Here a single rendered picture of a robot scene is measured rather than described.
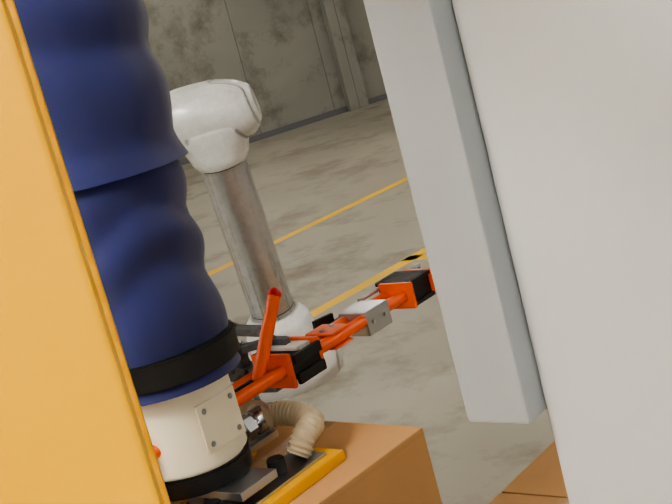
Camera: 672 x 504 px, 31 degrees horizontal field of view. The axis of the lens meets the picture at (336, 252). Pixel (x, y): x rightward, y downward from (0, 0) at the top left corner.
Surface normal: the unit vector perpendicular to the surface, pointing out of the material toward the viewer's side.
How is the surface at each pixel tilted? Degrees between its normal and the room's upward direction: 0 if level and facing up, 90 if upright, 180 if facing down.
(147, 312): 78
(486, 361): 90
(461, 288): 90
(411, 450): 90
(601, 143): 90
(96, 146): 99
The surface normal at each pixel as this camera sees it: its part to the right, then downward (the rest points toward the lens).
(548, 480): -0.25, -0.94
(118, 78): 0.48, -0.11
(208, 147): 0.09, 0.50
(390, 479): 0.73, -0.04
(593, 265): -0.59, 0.32
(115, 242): -0.18, -0.10
